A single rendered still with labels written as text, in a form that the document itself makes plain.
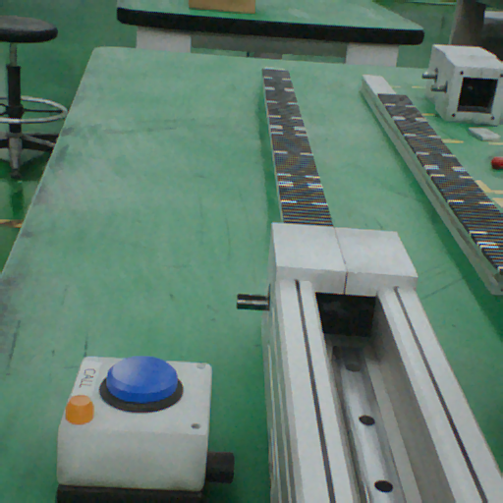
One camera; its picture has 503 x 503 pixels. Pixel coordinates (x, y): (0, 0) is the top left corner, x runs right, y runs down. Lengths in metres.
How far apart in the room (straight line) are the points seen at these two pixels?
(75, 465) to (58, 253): 0.39
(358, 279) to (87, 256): 0.32
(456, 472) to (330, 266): 0.22
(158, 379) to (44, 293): 0.29
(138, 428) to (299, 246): 0.22
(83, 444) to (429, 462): 0.18
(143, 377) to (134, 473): 0.05
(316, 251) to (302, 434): 0.23
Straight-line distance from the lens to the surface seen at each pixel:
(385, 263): 0.64
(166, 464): 0.50
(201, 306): 0.77
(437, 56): 1.73
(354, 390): 0.55
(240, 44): 2.78
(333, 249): 0.66
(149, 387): 0.50
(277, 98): 1.46
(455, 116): 1.58
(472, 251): 0.94
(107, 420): 0.50
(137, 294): 0.78
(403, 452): 0.53
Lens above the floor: 1.11
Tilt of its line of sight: 22 degrees down
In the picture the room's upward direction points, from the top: 5 degrees clockwise
